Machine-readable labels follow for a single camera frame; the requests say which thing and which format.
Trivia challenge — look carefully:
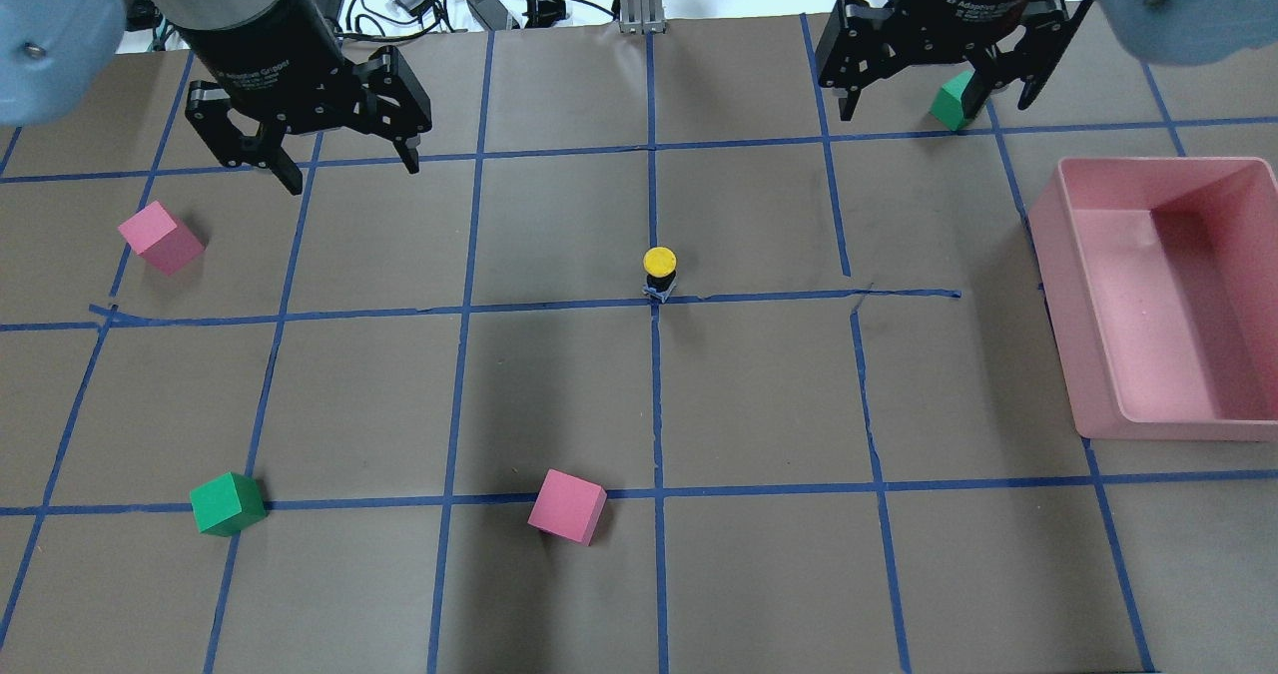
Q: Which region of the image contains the green cube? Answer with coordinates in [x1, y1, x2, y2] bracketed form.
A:
[930, 70, 990, 132]
[189, 472, 268, 537]

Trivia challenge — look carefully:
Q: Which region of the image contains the pink cube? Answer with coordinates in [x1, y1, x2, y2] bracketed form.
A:
[116, 202, 206, 278]
[527, 468, 608, 546]

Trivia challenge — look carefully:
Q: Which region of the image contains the green cube far right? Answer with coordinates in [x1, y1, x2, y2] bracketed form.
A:
[930, 70, 990, 132]

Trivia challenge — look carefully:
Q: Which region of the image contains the green cube near left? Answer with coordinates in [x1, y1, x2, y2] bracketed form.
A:
[189, 472, 268, 537]

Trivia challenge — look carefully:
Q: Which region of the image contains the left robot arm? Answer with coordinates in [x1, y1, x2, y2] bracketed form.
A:
[1, 0, 433, 194]

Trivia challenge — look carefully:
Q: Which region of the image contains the yellow push button switch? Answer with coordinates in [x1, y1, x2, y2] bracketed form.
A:
[642, 246, 677, 303]

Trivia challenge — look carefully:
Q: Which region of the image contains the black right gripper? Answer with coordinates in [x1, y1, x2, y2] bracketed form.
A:
[814, 0, 1094, 121]

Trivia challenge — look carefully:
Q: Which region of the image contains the pink cube far left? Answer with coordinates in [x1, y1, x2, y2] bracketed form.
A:
[116, 202, 206, 278]

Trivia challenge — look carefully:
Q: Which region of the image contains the pink plastic bin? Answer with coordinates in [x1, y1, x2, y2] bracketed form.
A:
[1028, 157, 1277, 443]

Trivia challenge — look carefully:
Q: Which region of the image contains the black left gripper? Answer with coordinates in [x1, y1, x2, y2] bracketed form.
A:
[187, 46, 433, 196]

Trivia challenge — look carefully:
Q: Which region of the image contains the pink cube centre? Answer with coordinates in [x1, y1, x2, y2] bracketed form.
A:
[527, 468, 608, 546]

